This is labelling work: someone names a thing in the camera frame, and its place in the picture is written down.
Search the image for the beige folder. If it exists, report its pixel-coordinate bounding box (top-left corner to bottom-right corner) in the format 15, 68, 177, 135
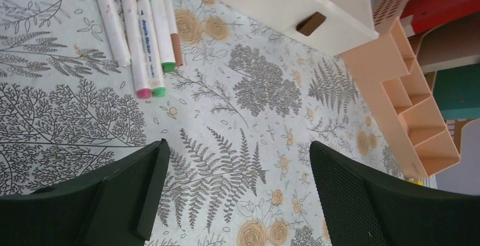
414, 21, 479, 73

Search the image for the red folder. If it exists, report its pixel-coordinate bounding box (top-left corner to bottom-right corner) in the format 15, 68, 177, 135
400, 0, 479, 37

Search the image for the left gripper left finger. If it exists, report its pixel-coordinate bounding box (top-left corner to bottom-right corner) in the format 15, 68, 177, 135
1, 140, 170, 245

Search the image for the light green capped marker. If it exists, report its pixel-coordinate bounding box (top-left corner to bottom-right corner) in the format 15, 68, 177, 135
137, 0, 166, 97

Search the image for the floral table mat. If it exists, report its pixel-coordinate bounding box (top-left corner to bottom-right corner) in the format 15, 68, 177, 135
0, 0, 438, 246

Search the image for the orange plastic file rack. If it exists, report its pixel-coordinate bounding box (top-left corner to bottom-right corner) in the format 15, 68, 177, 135
341, 0, 460, 178

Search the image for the teal folder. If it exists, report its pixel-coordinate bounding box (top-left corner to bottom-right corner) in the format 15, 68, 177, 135
433, 63, 479, 120

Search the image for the pink capped marker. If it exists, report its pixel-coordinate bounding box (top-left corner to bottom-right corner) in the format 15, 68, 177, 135
121, 0, 151, 99

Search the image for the white three-drawer organizer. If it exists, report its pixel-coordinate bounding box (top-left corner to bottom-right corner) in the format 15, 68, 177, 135
219, 0, 379, 56

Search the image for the plain white marker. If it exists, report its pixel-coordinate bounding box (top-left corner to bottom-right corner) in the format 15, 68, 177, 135
96, 0, 131, 67

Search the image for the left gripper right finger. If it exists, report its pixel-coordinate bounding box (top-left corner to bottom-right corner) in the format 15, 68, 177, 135
309, 141, 479, 245

